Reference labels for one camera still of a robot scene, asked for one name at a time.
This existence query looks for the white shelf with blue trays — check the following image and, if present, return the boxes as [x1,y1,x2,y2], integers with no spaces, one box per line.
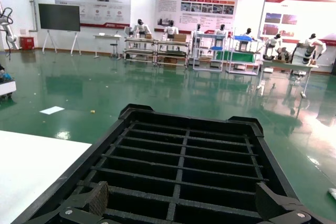
[192,33,227,72]

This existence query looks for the white wall pipe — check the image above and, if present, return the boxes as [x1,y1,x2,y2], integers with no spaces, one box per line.
[29,0,38,33]

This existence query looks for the black display on white stand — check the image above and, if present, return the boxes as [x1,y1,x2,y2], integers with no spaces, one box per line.
[38,3,82,57]

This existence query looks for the black stool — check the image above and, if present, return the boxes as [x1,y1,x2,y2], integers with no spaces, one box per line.
[110,42,122,60]

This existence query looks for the white work table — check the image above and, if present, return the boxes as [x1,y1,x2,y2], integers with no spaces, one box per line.
[258,59,320,99]

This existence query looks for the white paper sheet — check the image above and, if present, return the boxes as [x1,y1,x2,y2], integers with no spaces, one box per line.
[39,105,66,115]

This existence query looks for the metal tube workbench rack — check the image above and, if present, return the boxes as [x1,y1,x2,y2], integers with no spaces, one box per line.
[123,36,158,65]
[155,39,190,69]

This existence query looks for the white cart platform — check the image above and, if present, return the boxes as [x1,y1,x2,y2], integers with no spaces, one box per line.
[0,63,17,100]

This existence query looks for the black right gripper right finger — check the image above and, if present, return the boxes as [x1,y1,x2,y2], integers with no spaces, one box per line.
[256,182,320,224]

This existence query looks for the wall info board red photos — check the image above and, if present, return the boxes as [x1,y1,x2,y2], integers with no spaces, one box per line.
[258,0,336,44]

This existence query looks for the white desk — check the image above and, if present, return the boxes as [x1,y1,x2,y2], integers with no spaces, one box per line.
[92,34,124,59]

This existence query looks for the wall info board photo strip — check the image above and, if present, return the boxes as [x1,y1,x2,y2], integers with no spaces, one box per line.
[154,0,239,35]

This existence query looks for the red fire cabinet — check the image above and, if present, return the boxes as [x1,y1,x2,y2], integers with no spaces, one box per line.
[20,36,35,51]

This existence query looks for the black slotted plastic container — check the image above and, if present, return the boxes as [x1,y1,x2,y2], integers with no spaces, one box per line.
[12,103,333,224]

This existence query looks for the wall info board with icons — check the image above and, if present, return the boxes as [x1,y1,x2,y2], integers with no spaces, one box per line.
[53,0,131,28]

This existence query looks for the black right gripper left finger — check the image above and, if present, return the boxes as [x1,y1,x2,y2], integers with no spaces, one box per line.
[31,180,110,224]

